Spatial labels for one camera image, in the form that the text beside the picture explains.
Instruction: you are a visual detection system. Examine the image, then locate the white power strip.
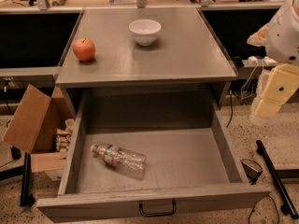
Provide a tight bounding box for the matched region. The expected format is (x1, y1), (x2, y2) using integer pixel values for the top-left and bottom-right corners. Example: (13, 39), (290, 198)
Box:
(247, 56), (277, 65)

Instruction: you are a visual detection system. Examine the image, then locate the white ceramic bowl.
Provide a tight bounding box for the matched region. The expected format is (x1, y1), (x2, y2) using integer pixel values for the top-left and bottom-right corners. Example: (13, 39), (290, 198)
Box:
(129, 20), (162, 46)

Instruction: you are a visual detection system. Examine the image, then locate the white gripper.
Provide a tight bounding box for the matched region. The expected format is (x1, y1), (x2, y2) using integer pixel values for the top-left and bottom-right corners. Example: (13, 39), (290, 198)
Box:
(249, 63), (299, 125)

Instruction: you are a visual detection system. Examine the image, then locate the paper cup in box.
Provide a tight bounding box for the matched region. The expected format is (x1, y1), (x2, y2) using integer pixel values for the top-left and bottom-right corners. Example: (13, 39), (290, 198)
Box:
(65, 119), (75, 133)

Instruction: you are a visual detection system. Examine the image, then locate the printed snack bag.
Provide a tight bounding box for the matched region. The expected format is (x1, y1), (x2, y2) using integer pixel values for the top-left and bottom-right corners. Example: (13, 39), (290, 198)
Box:
(55, 129), (72, 152)

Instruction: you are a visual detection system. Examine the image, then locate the black stand bar right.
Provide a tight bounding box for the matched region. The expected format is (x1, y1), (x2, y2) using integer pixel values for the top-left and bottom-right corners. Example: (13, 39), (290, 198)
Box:
(256, 140), (299, 219)

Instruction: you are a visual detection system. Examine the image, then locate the red apple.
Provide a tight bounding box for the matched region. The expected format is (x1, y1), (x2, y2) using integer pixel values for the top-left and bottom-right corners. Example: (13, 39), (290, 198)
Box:
(72, 38), (95, 62)

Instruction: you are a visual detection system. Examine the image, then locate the clear plastic water bottle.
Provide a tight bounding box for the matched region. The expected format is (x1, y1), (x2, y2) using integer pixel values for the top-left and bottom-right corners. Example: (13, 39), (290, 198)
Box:
(91, 143), (147, 179)

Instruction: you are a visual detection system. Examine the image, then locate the black drawer handle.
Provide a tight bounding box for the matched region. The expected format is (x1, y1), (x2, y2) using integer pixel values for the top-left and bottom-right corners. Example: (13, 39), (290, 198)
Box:
(139, 201), (177, 217)

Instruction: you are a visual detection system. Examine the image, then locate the grey open top drawer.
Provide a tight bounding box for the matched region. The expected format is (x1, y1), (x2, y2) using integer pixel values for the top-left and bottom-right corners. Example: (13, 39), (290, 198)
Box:
(37, 88), (269, 222)

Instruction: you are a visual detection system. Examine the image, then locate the small dark floor device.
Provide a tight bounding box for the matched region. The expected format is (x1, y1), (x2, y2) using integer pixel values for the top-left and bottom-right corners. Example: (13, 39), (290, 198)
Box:
(241, 160), (263, 183)

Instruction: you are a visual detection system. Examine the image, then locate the black stand post left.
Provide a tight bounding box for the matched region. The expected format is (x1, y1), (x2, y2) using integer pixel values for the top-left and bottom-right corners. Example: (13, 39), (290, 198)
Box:
(20, 153), (35, 207)

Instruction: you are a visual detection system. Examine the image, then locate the grey cabinet with counter top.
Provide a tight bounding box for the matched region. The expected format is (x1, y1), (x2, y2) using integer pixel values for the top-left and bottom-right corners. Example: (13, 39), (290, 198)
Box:
(56, 7), (236, 115)

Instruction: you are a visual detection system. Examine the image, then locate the brown cardboard box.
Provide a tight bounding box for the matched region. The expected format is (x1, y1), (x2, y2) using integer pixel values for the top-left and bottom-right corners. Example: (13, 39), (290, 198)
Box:
(3, 85), (72, 173)

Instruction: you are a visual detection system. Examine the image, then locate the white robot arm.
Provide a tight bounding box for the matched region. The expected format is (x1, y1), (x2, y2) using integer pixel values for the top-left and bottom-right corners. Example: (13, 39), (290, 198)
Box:
(247, 0), (299, 125)

